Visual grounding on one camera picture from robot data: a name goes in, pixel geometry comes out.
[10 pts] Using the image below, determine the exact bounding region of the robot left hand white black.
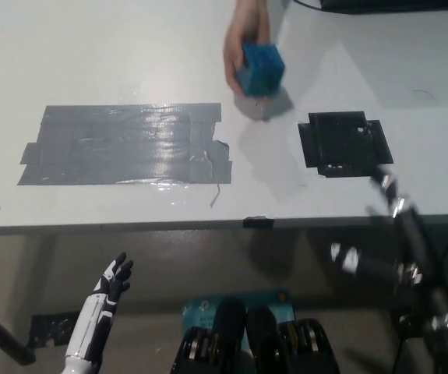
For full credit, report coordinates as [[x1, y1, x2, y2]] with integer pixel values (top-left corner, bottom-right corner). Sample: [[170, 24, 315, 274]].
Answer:
[[65, 252, 135, 362]]

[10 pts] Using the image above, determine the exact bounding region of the person's bare hand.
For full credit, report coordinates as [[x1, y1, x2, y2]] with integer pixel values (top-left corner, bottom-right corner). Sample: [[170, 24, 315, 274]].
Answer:
[[223, 0, 283, 95]]

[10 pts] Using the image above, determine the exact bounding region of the robot right hand white black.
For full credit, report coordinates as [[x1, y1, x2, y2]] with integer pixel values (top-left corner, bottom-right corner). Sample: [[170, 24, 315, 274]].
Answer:
[[330, 164, 448, 346]]

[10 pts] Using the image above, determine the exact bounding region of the blue rubik's cube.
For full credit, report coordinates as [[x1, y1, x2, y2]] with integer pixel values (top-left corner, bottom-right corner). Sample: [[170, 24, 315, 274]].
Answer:
[[235, 41, 287, 98]]

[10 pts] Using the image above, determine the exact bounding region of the black robot body teal top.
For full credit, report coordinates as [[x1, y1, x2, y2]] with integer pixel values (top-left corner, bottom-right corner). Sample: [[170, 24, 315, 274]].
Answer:
[[171, 288, 340, 374]]

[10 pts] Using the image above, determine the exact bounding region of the black tape patch on floor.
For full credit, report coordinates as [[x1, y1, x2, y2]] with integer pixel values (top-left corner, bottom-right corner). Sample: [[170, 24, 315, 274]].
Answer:
[[26, 311, 83, 350]]

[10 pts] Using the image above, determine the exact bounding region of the black table leg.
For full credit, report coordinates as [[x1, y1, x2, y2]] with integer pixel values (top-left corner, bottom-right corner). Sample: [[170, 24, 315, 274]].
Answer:
[[0, 299, 37, 366]]

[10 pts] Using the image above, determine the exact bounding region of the black tape square patch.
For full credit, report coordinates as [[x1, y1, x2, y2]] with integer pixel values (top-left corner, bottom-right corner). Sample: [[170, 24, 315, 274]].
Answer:
[[297, 111, 394, 179]]

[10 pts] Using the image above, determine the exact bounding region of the small black tape strip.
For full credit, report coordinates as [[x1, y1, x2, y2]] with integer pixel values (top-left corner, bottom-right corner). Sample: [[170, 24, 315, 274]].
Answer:
[[242, 214, 277, 229]]

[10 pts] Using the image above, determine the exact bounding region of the black flat device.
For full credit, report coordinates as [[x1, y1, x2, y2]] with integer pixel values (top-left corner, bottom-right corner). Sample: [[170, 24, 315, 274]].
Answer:
[[319, 0, 448, 15]]

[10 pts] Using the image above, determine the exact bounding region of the grey duct tape patch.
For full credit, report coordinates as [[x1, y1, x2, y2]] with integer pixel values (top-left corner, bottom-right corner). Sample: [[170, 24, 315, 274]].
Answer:
[[16, 102, 234, 186]]

